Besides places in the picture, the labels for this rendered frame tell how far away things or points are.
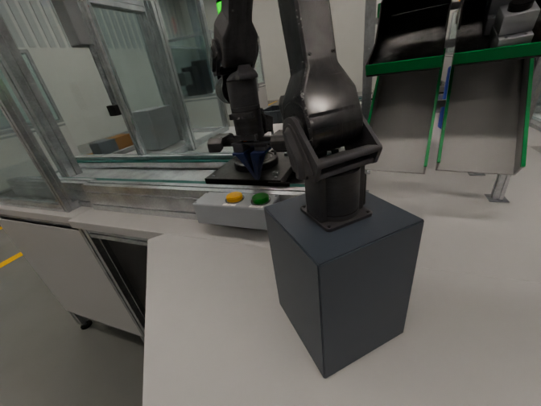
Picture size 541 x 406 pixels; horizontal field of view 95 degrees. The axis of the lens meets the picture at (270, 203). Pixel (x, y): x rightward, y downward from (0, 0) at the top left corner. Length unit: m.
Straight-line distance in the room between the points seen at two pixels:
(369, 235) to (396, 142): 0.40
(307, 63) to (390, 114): 0.45
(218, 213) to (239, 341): 0.30
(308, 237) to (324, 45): 0.20
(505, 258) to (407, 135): 0.31
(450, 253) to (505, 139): 0.25
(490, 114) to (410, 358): 0.51
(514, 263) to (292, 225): 0.45
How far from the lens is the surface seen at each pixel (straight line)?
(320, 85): 0.28
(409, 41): 0.71
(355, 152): 0.27
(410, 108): 0.71
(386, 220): 0.31
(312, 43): 0.29
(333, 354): 0.37
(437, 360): 0.45
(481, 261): 0.62
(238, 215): 0.59
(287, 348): 0.43
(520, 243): 0.70
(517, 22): 0.63
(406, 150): 0.65
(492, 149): 0.68
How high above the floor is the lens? 1.23
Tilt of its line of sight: 28 degrees down
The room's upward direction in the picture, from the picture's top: 9 degrees counter-clockwise
